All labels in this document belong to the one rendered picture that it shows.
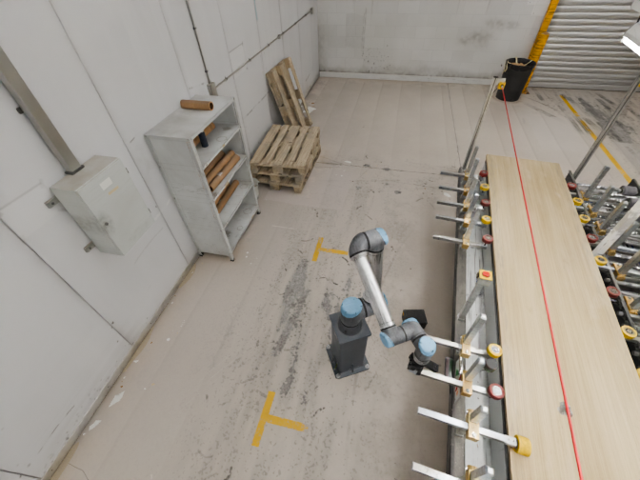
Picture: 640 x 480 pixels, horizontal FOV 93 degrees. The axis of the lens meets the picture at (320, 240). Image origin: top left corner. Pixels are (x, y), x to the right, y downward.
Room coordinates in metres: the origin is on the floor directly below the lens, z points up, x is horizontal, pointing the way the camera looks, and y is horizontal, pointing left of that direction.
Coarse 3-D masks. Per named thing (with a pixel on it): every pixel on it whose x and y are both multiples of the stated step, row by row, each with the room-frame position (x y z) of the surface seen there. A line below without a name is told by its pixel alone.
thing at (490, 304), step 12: (480, 204) 2.50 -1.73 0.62; (492, 252) 1.63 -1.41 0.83; (492, 264) 1.52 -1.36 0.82; (492, 276) 1.41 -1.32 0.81; (492, 288) 1.32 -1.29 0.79; (492, 300) 1.22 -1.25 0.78; (492, 312) 1.12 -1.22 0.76; (492, 324) 1.04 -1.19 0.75; (492, 336) 0.96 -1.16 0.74; (492, 372) 0.73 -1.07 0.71; (492, 408) 0.53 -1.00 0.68; (504, 408) 0.49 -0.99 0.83; (492, 420) 0.47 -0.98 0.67; (504, 420) 0.43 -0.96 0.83; (504, 432) 0.38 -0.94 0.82; (492, 444) 0.36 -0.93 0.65; (504, 444) 0.33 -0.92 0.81; (492, 456) 0.30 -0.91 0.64; (504, 456) 0.28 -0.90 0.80; (504, 468) 0.23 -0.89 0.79
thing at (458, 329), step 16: (464, 256) 1.71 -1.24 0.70; (464, 272) 1.54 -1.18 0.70; (464, 288) 1.39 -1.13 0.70; (464, 304) 1.24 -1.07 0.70; (464, 368) 0.77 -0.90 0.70; (464, 400) 0.58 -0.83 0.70; (464, 416) 0.49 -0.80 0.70; (448, 432) 0.42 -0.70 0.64; (448, 448) 0.35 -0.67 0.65; (464, 448) 0.34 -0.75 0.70; (448, 464) 0.27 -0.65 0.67; (464, 464) 0.26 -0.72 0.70
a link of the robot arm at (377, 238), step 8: (368, 232) 1.31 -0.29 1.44; (376, 232) 1.30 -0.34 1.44; (384, 232) 1.31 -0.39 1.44; (368, 240) 1.26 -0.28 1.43; (376, 240) 1.26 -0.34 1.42; (384, 240) 1.27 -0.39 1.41; (368, 248) 1.24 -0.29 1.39; (376, 248) 1.25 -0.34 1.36; (368, 256) 1.27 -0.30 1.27; (376, 256) 1.25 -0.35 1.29; (376, 264) 1.24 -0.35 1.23; (376, 272) 1.23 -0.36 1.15; (384, 296) 1.24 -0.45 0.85; (368, 304) 1.18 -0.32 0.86; (368, 312) 1.14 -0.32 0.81
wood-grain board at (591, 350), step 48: (528, 192) 2.31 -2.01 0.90; (528, 240) 1.69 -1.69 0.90; (576, 240) 1.67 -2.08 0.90; (528, 288) 1.23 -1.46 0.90; (576, 288) 1.21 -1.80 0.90; (528, 336) 0.87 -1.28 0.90; (576, 336) 0.86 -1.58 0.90; (528, 384) 0.59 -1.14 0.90; (576, 384) 0.58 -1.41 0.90; (624, 384) 0.57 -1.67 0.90; (528, 432) 0.36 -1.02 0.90; (576, 432) 0.35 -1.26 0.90; (624, 432) 0.34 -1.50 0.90
